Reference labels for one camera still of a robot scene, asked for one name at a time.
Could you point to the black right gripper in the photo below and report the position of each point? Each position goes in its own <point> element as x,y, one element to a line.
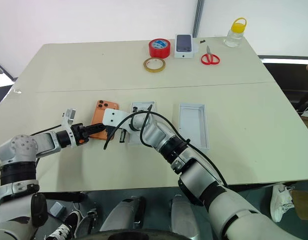
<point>110,128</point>

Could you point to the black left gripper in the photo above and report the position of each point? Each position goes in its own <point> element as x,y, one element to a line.
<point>80,133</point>

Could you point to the orange smartphone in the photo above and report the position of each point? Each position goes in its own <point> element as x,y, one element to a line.
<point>100,117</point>

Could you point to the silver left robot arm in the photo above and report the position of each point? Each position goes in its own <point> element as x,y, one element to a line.
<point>24,147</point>

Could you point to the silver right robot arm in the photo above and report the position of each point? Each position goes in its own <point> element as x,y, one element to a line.
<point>213,187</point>

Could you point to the white phone box base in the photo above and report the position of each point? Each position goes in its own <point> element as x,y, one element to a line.
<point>135,139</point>

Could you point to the small grey box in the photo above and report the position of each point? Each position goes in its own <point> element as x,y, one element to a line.
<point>57,209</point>

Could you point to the white phone box lid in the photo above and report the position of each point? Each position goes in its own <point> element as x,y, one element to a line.
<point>193,125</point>

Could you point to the sealed white phone box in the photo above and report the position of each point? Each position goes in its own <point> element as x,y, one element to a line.
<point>183,46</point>

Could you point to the clear jar yellow lid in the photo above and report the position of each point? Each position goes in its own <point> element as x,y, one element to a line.
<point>233,37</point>

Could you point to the yellow clear tape roll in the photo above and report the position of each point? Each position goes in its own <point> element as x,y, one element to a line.
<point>154,70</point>

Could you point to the silver robot left leg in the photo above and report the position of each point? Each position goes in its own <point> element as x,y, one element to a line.
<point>121,215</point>

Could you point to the silver robot leg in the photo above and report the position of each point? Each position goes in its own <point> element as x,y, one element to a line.
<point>182,216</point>
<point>121,215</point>

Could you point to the small clear plastic clip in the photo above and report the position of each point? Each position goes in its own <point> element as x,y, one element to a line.
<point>17,91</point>

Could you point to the black foot pedal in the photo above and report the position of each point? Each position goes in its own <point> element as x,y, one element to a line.
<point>90,221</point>

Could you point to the black and white sneaker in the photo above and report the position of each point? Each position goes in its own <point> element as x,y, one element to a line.
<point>66,225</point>

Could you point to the red tape roll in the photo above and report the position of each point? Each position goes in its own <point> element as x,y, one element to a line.
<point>159,51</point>

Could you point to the dark rounded robot waist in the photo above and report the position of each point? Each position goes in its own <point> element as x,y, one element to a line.
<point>126,235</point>

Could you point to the silver robot right leg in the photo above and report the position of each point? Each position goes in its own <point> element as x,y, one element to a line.
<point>182,216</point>

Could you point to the small black clip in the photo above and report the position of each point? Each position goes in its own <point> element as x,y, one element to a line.
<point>202,41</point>

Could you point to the grey metal pole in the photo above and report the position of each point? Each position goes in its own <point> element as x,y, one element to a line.
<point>198,15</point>

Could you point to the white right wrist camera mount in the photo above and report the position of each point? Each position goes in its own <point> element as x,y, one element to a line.
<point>115,118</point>

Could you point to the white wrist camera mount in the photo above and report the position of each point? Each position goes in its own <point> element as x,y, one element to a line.
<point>69,117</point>
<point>115,118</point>

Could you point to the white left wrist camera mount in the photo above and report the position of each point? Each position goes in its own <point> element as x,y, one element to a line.
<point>69,117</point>

